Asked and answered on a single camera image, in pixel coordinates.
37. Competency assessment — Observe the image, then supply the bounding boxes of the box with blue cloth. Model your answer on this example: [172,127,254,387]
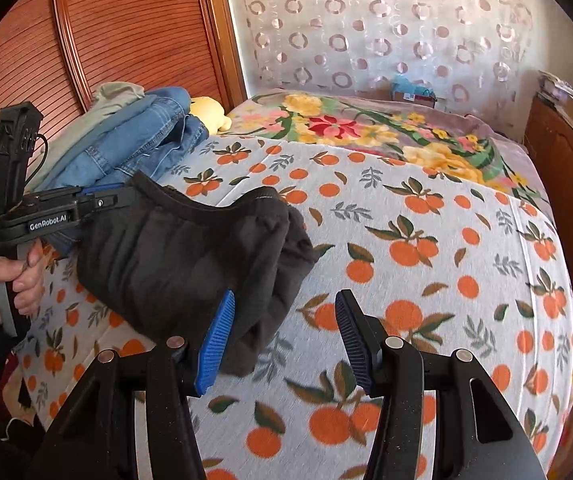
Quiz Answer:
[391,75,437,108]

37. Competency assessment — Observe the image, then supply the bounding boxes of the yellow plush toy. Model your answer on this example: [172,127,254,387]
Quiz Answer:
[190,96,232,136]

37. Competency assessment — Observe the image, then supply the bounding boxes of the floral pink blanket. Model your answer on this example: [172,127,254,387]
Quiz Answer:
[228,89,552,216]

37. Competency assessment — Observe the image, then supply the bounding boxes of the olive green folded pants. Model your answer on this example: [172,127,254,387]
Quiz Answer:
[25,81,144,192]

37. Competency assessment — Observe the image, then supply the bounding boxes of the orange fruit print bedsheet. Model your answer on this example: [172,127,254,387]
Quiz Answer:
[1,134,573,480]

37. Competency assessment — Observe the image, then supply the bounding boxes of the person's left hand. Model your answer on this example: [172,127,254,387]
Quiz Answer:
[0,238,44,322]

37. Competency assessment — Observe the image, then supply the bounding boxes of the blue folded jeans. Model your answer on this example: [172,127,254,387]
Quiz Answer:
[34,86,211,256]

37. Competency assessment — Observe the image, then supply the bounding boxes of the circle pattern sheer curtain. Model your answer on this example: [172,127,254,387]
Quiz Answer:
[229,0,533,130]

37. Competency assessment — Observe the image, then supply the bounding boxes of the stack of books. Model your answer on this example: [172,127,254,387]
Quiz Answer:
[537,70,573,104]

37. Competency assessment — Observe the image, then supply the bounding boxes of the black pants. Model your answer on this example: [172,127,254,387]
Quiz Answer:
[77,174,319,377]

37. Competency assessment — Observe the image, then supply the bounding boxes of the wooden louvered wardrobe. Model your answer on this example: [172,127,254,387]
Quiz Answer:
[0,0,246,139]

